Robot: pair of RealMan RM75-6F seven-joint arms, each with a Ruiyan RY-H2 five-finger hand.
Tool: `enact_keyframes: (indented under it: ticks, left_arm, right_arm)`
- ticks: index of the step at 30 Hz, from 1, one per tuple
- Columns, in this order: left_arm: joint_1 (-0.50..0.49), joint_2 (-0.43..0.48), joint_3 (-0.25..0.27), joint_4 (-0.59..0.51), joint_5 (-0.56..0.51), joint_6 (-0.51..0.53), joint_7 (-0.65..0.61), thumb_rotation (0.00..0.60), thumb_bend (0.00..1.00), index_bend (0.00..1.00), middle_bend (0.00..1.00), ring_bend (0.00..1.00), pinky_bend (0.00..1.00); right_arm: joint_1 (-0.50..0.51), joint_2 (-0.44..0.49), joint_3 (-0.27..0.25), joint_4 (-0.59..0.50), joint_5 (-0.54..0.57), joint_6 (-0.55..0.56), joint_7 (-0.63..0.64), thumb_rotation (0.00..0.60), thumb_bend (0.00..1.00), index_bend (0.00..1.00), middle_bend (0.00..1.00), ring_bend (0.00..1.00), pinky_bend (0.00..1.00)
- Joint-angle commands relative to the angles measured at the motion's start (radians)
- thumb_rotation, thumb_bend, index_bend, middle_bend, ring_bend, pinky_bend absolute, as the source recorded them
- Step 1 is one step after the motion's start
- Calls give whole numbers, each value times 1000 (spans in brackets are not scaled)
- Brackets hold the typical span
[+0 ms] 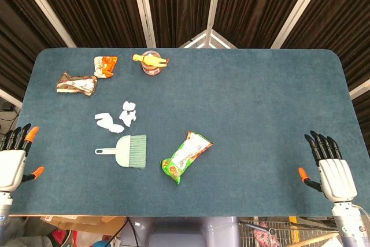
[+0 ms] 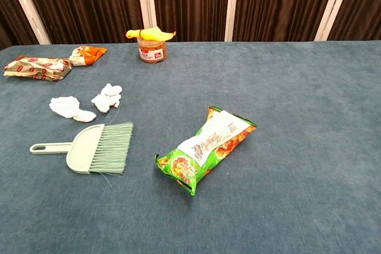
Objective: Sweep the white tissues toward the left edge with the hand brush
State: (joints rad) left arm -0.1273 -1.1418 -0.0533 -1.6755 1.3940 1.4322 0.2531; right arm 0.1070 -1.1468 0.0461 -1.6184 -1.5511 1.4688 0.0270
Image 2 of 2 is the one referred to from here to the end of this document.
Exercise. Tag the white paper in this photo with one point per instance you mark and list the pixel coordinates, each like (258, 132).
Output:
(104, 103)

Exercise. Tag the mint green hand brush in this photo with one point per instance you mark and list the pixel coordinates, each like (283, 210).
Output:
(86, 147)

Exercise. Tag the green snack bag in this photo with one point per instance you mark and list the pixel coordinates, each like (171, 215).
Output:
(205, 150)

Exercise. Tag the yellow rubber chicken toy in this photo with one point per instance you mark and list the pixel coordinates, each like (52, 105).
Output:
(150, 34)

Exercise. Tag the blue felt table cover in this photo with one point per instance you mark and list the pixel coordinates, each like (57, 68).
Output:
(282, 102)

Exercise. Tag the dark brown curtain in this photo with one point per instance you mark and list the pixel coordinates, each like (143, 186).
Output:
(190, 1)

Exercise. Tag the orange white snack wrapper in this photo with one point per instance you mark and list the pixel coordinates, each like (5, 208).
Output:
(87, 55)

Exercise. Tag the brown gold snack wrapper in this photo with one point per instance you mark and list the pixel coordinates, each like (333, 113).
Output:
(38, 68)

